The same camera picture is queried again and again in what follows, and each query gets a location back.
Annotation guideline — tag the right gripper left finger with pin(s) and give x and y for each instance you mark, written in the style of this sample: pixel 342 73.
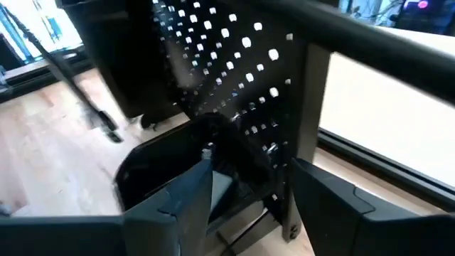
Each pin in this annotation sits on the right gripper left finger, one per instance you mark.
pixel 181 217

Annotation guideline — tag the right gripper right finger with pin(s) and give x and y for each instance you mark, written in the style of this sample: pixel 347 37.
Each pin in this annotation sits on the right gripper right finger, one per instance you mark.
pixel 330 213

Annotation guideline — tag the hex key set grey holder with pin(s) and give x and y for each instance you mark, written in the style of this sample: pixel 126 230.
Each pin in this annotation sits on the hex key set grey holder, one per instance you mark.
pixel 220 188

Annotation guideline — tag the small black pegboard bin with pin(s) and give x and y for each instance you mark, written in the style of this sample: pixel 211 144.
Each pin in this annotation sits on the small black pegboard bin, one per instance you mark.
pixel 160 160

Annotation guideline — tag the light wood desk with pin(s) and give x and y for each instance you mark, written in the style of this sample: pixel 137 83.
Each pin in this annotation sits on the light wood desk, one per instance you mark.
pixel 373 106

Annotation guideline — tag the black metal pegboard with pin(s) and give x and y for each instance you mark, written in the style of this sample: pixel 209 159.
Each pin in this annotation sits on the black metal pegboard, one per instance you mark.
pixel 227 53

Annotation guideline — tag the tall black pegboard bin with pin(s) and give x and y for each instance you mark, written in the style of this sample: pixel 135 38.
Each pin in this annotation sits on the tall black pegboard bin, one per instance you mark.
pixel 124 53

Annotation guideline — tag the black RGB computer tower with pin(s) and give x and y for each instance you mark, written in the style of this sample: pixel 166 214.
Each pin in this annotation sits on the black RGB computer tower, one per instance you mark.
pixel 423 14

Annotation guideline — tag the black aluminium table frame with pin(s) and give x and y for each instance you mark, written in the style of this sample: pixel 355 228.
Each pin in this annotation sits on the black aluminium table frame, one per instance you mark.
pixel 391 167

